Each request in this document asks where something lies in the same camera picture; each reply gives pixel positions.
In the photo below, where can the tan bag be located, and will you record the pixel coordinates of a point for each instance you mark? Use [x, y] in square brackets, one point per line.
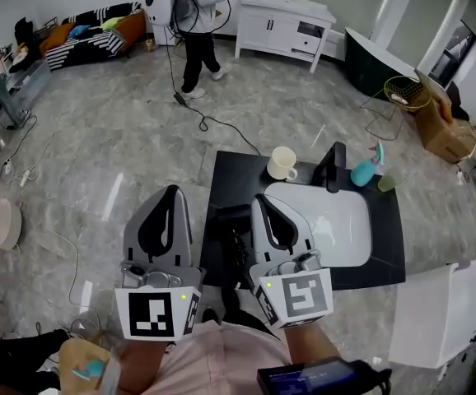
[77, 360]

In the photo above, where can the white power strip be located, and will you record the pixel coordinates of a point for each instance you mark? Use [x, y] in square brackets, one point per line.
[24, 178]

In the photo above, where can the person's pink shirt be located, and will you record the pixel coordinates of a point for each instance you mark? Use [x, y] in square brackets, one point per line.
[217, 360]

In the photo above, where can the black device with screen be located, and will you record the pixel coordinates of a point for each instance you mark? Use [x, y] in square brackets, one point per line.
[316, 379]

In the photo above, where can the green cushion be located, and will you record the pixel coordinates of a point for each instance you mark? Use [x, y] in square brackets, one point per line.
[112, 23]

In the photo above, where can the striped black white sofa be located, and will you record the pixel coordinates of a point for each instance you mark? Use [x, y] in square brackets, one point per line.
[90, 45]

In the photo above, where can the white box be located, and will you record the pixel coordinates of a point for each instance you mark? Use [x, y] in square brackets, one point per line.
[440, 311]

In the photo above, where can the white vanity cabinet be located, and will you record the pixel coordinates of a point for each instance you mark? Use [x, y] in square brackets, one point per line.
[279, 27]

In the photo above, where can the orange cushion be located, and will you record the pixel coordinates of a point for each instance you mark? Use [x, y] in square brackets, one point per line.
[57, 37]

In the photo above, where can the white sink basin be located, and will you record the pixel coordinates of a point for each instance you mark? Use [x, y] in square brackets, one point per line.
[337, 220]

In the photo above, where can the green translucent cup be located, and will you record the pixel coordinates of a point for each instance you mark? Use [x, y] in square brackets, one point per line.
[389, 181]

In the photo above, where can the teal spray bottle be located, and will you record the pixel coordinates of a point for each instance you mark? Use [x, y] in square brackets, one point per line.
[363, 173]

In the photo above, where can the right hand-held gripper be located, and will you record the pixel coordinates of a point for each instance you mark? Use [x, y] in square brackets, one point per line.
[304, 296]

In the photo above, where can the black sink counter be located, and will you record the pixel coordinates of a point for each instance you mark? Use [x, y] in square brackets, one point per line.
[234, 171]

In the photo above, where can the blue cushion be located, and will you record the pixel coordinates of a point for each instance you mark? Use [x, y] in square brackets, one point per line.
[79, 31]

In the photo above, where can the small yellow cup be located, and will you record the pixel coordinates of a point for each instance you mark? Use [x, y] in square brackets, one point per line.
[150, 45]

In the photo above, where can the black hair dryer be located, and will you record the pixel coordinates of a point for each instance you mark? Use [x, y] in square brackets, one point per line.
[230, 216]

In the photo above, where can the dark green bathtub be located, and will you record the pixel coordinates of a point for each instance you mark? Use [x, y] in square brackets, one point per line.
[370, 64]

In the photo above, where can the brown cardboard box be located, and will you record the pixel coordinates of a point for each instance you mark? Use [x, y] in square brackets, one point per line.
[444, 134]

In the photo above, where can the person's right forearm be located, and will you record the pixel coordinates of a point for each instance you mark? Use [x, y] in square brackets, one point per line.
[310, 342]

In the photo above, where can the framed wall mirror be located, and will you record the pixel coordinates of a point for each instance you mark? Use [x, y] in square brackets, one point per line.
[454, 54]

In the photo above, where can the person's left forearm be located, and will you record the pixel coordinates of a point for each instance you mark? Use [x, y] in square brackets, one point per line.
[141, 364]

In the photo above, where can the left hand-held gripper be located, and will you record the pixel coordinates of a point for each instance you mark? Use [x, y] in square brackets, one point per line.
[151, 313]

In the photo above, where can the cream mug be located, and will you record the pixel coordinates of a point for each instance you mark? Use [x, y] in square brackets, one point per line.
[280, 163]

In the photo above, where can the black faucet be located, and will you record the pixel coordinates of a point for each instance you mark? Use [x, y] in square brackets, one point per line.
[333, 167]

